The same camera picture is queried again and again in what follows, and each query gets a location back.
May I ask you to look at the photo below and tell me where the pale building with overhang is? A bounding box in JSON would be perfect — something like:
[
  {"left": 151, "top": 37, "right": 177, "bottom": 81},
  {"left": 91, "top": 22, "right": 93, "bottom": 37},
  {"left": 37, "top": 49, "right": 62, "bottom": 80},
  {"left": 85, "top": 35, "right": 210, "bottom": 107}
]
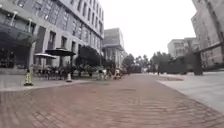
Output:
[{"left": 101, "top": 27, "right": 129, "bottom": 69}]

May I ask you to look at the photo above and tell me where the dark bushy tree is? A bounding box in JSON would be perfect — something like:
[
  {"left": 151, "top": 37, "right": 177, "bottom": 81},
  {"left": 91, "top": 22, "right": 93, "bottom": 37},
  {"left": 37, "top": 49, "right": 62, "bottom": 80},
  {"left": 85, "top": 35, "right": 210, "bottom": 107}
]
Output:
[{"left": 74, "top": 45, "right": 105, "bottom": 69}]

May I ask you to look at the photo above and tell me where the row of trees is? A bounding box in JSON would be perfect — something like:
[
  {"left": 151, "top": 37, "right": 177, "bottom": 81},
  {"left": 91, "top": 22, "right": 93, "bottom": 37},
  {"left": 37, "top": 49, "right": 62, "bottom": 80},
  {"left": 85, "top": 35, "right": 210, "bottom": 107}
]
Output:
[{"left": 121, "top": 50, "right": 174, "bottom": 75}]

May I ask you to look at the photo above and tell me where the red brick path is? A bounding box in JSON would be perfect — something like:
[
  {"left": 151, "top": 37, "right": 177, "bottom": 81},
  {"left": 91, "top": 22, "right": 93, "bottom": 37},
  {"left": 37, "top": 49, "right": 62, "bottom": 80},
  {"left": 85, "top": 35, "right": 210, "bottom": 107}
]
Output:
[{"left": 0, "top": 73, "right": 224, "bottom": 128}]

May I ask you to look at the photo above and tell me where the pale traffic cone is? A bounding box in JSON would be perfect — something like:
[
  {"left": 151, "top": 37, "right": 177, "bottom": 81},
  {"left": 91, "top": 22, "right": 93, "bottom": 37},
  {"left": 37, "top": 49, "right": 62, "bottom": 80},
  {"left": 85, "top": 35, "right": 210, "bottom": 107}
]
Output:
[{"left": 65, "top": 72, "right": 73, "bottom": 84}]

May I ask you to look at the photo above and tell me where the group of people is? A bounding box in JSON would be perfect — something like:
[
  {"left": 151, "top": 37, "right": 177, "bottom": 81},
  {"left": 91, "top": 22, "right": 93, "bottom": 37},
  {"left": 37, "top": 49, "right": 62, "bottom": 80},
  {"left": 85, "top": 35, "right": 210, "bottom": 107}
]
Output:
[{"left": 35, "top": 64, "right": 125, "bottom": 81}]

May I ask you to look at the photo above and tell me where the dark patio umbrella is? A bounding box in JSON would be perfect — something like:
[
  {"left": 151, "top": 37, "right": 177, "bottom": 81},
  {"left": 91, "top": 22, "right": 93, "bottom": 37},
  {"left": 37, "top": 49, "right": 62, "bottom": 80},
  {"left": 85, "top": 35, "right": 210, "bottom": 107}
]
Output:
[{"left": 44, "top": 47, "right": 77, "bottom": 68}]

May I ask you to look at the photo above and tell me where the pale patio umbrella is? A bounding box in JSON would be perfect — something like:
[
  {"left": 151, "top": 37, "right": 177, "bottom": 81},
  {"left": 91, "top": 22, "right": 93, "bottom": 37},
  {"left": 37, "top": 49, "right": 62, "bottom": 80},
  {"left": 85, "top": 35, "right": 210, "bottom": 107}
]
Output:
[{"left": 33, "top": 52, "right": 57, "bottom": 66}]

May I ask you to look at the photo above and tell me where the pale low building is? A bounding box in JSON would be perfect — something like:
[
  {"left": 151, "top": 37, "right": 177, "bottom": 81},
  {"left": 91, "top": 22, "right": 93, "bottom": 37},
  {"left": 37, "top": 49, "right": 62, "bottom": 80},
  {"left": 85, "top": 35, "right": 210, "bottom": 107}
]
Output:
[{"left": 166, "top": 37, "right": 198, "bottom": 60}]

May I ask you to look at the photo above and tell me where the grey building with awning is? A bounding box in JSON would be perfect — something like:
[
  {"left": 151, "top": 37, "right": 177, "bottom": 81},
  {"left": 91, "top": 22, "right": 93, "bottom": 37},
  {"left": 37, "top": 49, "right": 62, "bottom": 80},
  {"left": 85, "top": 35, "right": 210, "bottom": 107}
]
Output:
[{"left": 0, "top": 0, "right": 105, "bottom": 75}]

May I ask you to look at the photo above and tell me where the yellow traffic cone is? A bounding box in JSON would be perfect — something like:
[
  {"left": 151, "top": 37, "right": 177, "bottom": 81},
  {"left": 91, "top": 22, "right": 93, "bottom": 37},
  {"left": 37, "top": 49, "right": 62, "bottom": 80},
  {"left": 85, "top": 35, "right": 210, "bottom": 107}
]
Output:
[{"left": 23, "top": 68, "right": 34, "bottom": 87}]

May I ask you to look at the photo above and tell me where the grey paved plaza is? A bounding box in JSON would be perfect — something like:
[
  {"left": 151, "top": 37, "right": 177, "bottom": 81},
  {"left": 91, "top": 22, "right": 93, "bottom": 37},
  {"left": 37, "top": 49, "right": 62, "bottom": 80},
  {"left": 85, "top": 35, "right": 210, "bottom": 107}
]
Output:
[{"left": 146, "top": 70, "right": 224, "bottom": 114}]

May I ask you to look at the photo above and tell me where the tall beige building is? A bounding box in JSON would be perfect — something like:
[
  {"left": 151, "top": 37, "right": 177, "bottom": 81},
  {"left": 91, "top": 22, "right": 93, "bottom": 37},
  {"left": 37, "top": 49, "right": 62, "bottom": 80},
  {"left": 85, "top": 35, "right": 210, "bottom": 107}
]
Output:
[{"left": 190, "top": 0, "right": 224, "bottom": 70}]

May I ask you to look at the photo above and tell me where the dark frame structure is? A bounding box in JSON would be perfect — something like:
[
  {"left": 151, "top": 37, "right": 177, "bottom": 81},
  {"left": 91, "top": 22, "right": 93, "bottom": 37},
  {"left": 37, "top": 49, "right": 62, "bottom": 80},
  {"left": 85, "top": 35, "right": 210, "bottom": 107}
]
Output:
[{"left": 165, "top": 41, "right": 224, "bottom": 76}]

